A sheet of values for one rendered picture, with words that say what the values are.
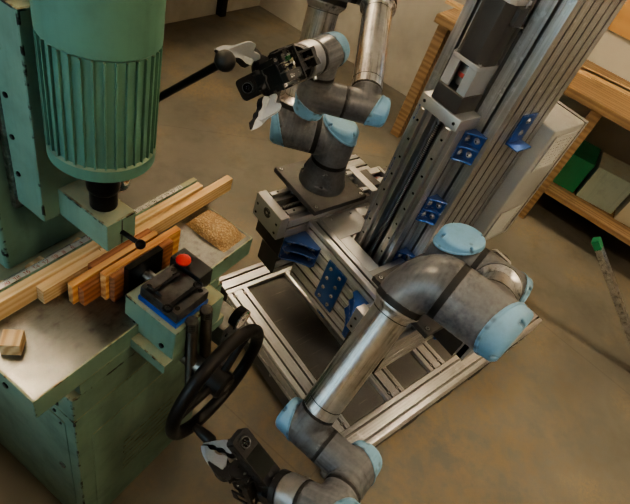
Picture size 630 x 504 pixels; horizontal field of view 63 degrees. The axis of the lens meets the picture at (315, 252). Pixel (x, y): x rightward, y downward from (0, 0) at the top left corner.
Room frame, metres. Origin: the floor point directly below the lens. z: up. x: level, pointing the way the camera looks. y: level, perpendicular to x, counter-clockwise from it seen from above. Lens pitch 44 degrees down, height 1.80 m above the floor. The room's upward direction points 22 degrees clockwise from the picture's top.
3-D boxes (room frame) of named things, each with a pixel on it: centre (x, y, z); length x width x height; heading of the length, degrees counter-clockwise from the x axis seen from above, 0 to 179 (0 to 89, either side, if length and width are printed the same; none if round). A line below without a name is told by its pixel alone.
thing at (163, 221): (0.79, 0.37, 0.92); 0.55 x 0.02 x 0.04; 161
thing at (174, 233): (0.68, 0.33, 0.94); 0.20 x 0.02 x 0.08; 161
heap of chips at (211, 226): (0.88, 0.25, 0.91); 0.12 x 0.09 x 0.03; 71
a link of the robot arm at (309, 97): (1.10, 0.13, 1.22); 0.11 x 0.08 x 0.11; 103
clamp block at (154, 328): (0.61, 0.23, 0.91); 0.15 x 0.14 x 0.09; 161
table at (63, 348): (0.64, 0.31, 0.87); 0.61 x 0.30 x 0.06; 161
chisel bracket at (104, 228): (0.67, 0.43, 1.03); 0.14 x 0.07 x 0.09; 71
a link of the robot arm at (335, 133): (1.35, 0.07, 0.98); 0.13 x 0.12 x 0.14; 103
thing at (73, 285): (0.65, 0.38, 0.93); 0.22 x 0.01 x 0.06; 161
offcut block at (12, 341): (0.42, 0.44, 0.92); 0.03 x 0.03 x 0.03; 23
